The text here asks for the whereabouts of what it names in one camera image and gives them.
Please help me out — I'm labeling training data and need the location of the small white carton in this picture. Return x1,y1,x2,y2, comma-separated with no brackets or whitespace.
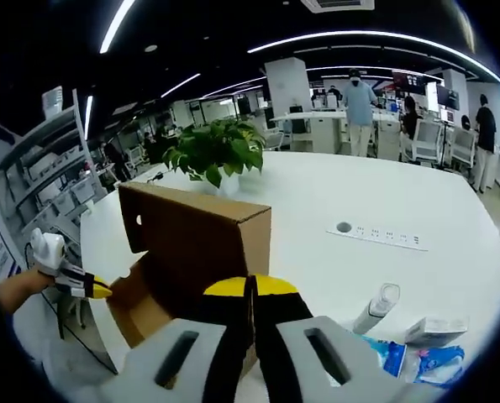
404,315,471,348

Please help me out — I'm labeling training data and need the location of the white table socket strip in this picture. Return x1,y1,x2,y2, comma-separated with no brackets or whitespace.
324,220,429,253

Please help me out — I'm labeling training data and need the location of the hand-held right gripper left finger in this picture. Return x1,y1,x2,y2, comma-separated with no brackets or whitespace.
102,276,253,403

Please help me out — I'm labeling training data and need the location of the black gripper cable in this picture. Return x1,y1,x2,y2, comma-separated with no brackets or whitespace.
55,292,66,340

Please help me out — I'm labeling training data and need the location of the brown cardboard shoe box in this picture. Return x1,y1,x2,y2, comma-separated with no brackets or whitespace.
106,181,273,384

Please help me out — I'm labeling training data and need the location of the white pillar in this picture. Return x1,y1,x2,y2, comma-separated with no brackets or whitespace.
264,57,310,113

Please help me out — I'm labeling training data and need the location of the straight ceiling light strip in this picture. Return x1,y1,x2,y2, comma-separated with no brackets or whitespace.
99,0,138,55

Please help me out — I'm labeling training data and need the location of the green potted plant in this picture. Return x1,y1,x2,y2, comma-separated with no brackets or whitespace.
161,119,268,196

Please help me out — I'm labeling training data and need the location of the ceiling air conditioner vent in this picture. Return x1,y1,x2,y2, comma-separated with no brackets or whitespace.
302,0,376,13

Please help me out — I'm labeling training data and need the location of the short ceiling light strip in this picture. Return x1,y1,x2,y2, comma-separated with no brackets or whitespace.
161,73,203,99

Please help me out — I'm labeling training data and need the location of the clear capped silver tube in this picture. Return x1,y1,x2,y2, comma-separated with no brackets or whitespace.
352,283,403,335

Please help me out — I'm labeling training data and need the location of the long curved ceiling light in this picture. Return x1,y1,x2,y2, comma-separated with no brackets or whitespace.
247,29,500,83

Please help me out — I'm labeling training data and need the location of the white office chair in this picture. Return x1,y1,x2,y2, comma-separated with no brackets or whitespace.
446,125,478,170
400,119,443,164

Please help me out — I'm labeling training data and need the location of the black desk monitor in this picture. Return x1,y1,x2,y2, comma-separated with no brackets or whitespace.
436,86,461,111

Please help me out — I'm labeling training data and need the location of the white storage bin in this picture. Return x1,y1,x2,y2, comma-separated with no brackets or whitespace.
42,86,65,119

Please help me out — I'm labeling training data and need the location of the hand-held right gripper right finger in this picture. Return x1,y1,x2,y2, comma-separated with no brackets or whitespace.
252,274,407,403

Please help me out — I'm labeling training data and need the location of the grey metal shelf rack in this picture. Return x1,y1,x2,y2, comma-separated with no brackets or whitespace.
0,86,108,237

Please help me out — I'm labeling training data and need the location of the dark wall display screen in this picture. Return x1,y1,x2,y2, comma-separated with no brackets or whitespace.
391,70,428,88

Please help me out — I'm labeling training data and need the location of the white standing desk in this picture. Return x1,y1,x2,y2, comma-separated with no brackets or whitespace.
270,109,348,155

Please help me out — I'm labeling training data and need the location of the blue wet wipes soft item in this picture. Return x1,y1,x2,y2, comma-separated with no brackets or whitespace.
366,334,466,389

